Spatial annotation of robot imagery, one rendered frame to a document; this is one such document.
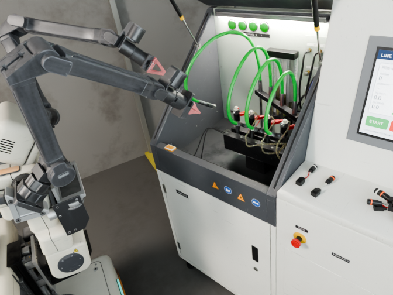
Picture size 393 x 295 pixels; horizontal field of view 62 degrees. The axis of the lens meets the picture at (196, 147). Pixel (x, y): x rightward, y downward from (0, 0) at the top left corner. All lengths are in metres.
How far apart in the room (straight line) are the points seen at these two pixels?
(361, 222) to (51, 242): 1.11
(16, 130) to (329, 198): 1.05
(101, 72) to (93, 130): 2.09
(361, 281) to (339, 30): 0.85
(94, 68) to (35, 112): 0.19
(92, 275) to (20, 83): 1.38
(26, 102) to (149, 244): 1.70
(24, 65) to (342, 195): 1.02
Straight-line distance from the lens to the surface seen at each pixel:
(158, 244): 2.41
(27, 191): 1.11
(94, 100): 2.92
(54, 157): 1.05
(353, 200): 1.22
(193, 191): 1.58
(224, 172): 1.36
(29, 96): 0.91
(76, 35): 1.44
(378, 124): 1.24
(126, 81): 1.02
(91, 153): 3.13
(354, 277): 1.33
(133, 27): 1.37
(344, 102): 1.25
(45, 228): 1.44
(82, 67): 0.92
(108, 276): 2.00
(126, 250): 2.46
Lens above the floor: 1.81
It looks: 34 degrees down
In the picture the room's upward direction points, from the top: 9 degrees counter-clockwise
